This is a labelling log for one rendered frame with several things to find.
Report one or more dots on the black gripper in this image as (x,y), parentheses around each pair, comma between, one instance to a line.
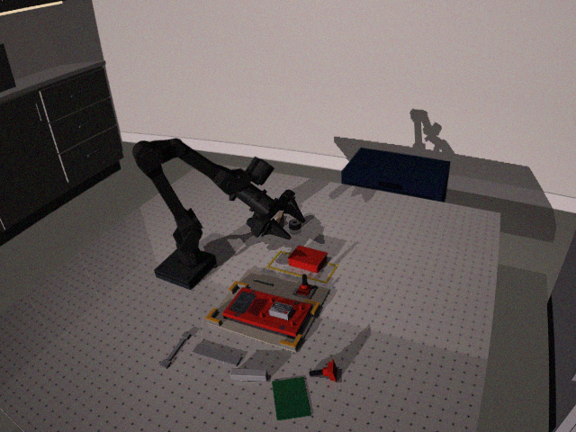
(267,207)

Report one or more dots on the black rubber tyre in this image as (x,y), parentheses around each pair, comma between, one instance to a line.
(294,224)

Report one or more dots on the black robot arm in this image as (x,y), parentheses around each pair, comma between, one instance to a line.
(150,155)

